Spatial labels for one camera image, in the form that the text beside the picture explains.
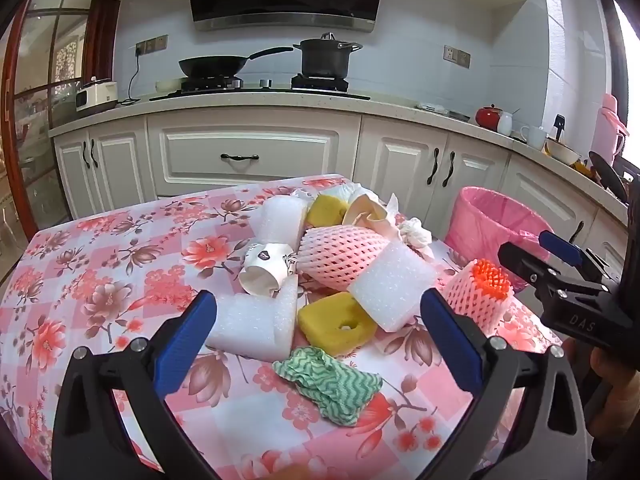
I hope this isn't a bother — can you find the black power cable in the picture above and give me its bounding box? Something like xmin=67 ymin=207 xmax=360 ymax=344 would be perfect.
xmin=120 ymin=50 xmax=142 ymax=107

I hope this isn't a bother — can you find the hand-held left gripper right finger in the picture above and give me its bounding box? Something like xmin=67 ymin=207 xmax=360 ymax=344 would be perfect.
xmin=420 ymin=289 xmax=588 ymax=480

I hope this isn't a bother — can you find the white cabinet door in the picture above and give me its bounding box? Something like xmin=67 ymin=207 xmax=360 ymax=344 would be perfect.
xmin=500 ymin=157 xmax=601 ymax=256
xmin=440 ymin=135 xmax=512 ymax=223
xmin=54 ymin=129 xmax=101 ymax=221
xmin=89 ymin=117 xmax=151 ymax=208
xmin=352 ymin=116 xmax=449 ymax=201

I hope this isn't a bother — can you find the small pink orange foam net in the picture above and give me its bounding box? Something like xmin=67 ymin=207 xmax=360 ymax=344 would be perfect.
xmin=442 ymin=258 xmax=513 ymax=333

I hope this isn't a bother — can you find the white angled foam piece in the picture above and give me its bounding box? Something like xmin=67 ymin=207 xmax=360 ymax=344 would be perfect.
xmin=205 ymin=275 xmax=299 ymax=362

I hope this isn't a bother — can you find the large pink foam fruit net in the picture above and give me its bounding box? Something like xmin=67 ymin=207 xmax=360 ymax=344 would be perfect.
xmin=295 ymin=226 xmax=393 ymax=292

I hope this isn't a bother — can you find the person's right hand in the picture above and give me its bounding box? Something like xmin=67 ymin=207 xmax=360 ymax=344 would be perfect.
xmin=567 ymin=341 xmax=640 ymax=437

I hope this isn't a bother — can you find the printed white paper cup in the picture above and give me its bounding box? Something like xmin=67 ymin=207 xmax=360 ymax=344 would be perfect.
xmin=238 ymin=241 xmax=296 ymax=297

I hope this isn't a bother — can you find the pink thermos flask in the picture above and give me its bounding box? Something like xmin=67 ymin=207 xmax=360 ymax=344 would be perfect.
xmin=600 ymin=92 xmax=630 ymax=161

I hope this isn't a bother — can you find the white foam block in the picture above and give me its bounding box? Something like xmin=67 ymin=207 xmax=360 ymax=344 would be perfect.
xmin=347 ymin=240 xmax=438 ymax=333
xmin=250 ymin=196 xmax=309 ymax=256

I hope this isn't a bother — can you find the black round pan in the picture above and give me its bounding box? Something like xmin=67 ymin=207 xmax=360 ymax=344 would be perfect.
xmin=588 ymin=151 xmax=628 ymax=203

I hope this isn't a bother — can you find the white tissue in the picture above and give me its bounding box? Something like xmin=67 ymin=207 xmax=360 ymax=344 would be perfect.
xmin=397 ymin=217 xmax=433 ymax=251

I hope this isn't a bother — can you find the white cabinet drawer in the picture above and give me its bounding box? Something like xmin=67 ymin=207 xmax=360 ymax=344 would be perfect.
xmin=159 ymin=119 xmax=347 ymax=195

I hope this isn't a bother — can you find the red enamel pot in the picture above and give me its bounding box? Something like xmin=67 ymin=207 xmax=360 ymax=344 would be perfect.
xmin=475 ymin=104 xmax=503 ymax=129

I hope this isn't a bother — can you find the black cooking pot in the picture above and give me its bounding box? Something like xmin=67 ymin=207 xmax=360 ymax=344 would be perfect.
xmin=292 ymin=32 xmax=363 ymax=80

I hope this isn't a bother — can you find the white mug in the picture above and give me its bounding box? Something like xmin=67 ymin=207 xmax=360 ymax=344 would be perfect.
xmin=520 ymin=125 xmax=547 ymax=151

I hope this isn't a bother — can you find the pink lined trash bin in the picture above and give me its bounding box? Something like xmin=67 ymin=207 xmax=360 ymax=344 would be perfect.
xmin=445 ymin=186 xmax=553 ymax=293

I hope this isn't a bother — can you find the window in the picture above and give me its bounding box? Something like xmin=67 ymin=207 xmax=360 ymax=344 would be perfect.
xmin=612 ymin=0 xmax=640 ymax=171

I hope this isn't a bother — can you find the white rice cooker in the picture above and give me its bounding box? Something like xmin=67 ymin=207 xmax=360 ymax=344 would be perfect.
xmin=75 ymin=80 xmax=119 ymax=112

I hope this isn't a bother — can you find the speckled stone countertop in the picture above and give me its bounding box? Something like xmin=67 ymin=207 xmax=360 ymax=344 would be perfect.
xmin=47 ymin=87 xmax=640 ymax=211

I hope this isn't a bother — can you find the white plastic bag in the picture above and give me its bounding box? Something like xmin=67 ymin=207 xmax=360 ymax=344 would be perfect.
xmin=320 ymin=182 xmax=376 ymax=202

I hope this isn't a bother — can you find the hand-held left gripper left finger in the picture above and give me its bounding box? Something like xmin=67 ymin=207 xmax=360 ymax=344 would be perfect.
xmin=51 ymin=290 xmax=218 ymax=480

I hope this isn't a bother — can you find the black gas stove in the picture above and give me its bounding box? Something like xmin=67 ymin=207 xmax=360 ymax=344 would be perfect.
xmin=149 ymin=72 xmax=372 ymax=102

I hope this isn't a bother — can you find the wall power outlet with plug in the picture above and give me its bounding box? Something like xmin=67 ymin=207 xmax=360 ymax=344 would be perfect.
xmin=136 ymin=35 xmax=169 ymax=57

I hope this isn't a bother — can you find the pink floral checked tablecloth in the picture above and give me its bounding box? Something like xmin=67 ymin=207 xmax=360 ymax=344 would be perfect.
xmin=0 ymin=174 xmax=566 ymax=480

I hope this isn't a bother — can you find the white bowl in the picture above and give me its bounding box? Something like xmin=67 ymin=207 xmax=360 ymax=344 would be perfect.
xmin=545 ymin=139 xmax=582 ymax=166

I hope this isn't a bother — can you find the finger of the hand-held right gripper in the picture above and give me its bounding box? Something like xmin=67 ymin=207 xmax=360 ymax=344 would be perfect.
xmin=538 ymin=230 xmax=622 ymax=286
xmin=498 ymin=241 xmax=621 ymax=306

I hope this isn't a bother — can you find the black wok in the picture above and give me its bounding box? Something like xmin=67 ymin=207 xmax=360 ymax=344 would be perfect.
xmin=178 ymin=46 xmax=295 ymax=79

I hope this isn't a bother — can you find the yellow sponge with hole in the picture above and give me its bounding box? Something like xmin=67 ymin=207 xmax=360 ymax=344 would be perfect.
xmin=297 ymin=291 xmax=378 ymax=348

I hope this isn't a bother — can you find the green zigzag cloth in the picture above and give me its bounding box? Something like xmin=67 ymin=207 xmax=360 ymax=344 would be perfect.
xmin=272 ymin=346 xmax=383 ymax=427

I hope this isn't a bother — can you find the red framed glass door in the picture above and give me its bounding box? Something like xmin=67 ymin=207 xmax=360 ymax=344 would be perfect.
xmin=0 ymin=0 xmax=121 ymax=273

